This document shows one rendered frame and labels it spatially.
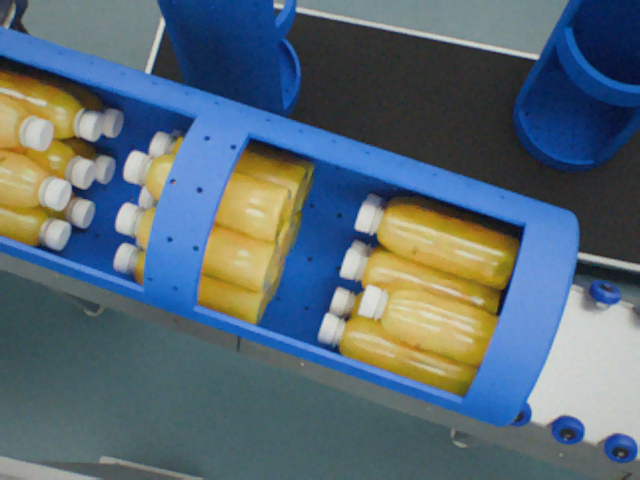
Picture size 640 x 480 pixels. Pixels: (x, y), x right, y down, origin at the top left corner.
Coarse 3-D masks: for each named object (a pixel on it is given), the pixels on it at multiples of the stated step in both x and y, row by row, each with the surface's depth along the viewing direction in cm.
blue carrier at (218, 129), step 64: (64, 64) 104; (128, 128) 124; (192, 128) 100; (256, 128) 102; (128, 192) 126; (192, 192) 97; (320, 192) 121; (384, 192) 118; (448, 192) 100; (512, 192) 105; (64, 256) 117; (192, 256) 98; (320, 256) 123; (576, 256) 97; (320, 320) 119; (512, 320) 94; (384, 384) 104; (512, 384) 96
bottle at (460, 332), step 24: (408, 288) 105; (384, 312) 104; (408, 312) 102; (432, 312) 102; (456, 312) 102; (480, 312) 103; (408, 336) 103; (432, 336) 102; (456, 336) 101; (480, 336) 101; (456, 360) 104; (480, 360) 102
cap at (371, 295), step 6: (366, 288) 105; (372, 288) 105; (366, 294) 104; (372, 294) 104; (378, 294) 104; (366, 300) 104; (372, 300) 104; (360, 306) 104; (366, 306) 104; (372, 306) 104; (360, 312) 105; (366, 312) 104; (372, 312) 104
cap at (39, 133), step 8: (40, 120) 106; (32, 128) 105; (40, 128) 105; (48, 128) 107; (32, 136) 105; (40, 136) 105; (48, 136) 108; (32, 144) 106; (40, 144) 106; (48, 144) 108
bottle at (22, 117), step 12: (0, 96) 106; (0, 108) 104; (12, 108) 105; (24, 108) 107; (0, 120) 104; (12, 120) 105; (24, 120) 106; (0, 132) 105; (12, 132) 105; (24, 132) 105; (0, 144) 106; (12, 144) 106; (24, 144) 106
